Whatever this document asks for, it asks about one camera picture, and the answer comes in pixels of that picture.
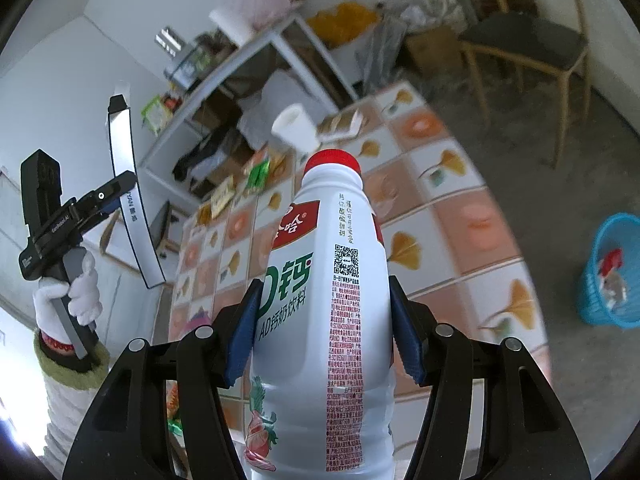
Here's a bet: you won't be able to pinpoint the grey plastic bag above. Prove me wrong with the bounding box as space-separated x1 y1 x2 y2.
354 14 409 87

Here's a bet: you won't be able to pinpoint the person's left forearm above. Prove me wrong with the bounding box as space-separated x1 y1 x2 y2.
33 327 112 462

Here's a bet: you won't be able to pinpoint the white bottle red cap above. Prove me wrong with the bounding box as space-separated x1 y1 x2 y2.
243 149 397 480

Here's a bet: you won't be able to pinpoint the green and white box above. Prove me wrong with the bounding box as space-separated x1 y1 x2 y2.
140 94 172 137

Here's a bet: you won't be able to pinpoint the long white box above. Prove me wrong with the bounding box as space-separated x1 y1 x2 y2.
107 93 167 289

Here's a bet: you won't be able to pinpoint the pale crumpled scrap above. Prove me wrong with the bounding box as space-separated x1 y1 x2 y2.
600 272 632 307

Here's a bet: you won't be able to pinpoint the white paper cup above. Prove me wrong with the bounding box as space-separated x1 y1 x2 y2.
271 103 322 154

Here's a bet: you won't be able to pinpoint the wooden chair black seat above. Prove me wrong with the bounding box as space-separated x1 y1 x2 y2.
99 199 184 277

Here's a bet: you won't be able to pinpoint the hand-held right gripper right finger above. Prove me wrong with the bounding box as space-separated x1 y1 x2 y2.
388 275 592 480

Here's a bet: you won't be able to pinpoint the blue plastic basket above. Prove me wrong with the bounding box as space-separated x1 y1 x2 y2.
579 212 640 332

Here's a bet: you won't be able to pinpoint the white paper towel roll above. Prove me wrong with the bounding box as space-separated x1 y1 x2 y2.
208 6 257 47

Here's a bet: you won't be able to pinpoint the black bag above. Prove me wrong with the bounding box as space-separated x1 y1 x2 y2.
172 126 242 184

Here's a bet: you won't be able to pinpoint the white side table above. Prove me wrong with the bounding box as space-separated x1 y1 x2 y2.
139 12 359 202

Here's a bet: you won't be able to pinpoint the white plastic bags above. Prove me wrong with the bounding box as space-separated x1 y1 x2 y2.
399 0 469 27

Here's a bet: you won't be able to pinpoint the metal pot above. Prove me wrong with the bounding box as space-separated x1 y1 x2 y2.
164 42 212 89

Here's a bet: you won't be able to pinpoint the gold and white box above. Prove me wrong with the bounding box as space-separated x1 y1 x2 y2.
317 109 367 144

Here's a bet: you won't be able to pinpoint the pink plastic bag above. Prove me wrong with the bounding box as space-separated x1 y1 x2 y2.
239 0 297 32

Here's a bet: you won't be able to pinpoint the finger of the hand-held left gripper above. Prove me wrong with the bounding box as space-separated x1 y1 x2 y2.
77 170 139 211
84 201 123 230

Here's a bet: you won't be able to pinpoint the green snack packet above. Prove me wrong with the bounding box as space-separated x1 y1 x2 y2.
244 156 272 194

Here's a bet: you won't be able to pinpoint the person's left hand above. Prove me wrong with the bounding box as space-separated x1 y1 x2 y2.
32 251 104 332

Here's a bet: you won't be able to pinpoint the colourful printed packet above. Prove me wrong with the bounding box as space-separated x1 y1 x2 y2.
167 381 187 435

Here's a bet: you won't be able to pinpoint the white storage box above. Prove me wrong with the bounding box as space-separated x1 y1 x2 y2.
327 27 382 87

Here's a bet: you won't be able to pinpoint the red wrapper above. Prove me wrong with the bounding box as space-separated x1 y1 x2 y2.
597 249 624 277

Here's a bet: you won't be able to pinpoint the white plastic sheet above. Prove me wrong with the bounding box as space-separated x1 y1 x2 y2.
237 69 322 147

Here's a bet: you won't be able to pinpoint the yellow plastic bag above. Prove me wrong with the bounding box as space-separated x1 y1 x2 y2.
305 2 379 49

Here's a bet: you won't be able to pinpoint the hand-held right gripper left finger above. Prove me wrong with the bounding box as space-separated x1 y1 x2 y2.
62 290 262 480

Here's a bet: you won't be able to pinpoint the cardboard box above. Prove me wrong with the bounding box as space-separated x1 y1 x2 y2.
404 24 464 79
192 151 247 197

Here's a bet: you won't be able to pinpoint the wooden chair dark seat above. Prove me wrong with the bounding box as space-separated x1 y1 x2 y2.
457 0 594 172

